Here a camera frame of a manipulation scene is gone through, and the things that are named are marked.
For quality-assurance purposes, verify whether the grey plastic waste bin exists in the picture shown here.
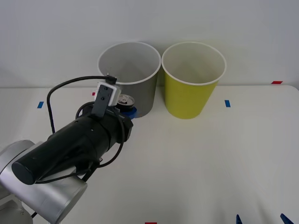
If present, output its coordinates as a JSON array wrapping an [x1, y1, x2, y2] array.
[[97, 41, 162, 119]]

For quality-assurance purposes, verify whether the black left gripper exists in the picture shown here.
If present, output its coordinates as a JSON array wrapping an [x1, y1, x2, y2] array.
[[102, 105, 139, 147]]

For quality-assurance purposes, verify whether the yellow-green plastic waste bin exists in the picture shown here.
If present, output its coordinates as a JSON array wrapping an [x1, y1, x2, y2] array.
[[161, 41, 228, 120]]

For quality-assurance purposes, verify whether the black drink can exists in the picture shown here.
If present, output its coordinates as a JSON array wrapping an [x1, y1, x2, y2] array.
[[116, 93, 136, 112]]

